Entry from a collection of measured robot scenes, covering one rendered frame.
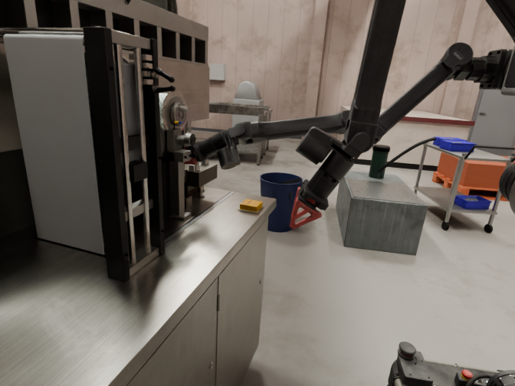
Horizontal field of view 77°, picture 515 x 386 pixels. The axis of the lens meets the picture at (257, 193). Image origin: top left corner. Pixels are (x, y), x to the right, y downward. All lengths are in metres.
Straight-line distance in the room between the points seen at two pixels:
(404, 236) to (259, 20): 7.35
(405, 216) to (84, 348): 2.72
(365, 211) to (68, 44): 2.56
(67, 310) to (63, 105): 0.46
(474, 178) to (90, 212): 5.11
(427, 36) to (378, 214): 7.07
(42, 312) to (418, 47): 9.29
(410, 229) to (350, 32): 6.84
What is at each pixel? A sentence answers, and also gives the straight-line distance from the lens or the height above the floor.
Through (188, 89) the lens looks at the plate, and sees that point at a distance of 1.86.
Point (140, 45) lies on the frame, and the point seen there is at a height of 1.42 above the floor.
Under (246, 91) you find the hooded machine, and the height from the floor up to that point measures 1.18.
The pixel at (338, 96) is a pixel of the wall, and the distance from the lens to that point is 9.15.
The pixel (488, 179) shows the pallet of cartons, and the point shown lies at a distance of 5.59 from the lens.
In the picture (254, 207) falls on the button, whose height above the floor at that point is 0.92.
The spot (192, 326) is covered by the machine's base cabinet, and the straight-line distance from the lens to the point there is 0.92.
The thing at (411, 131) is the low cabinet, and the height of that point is 0.72.
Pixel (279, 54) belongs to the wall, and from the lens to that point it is 9.20.
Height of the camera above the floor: 1.36
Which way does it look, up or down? 18 degrees down
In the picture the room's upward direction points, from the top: 4 degrees clockwise
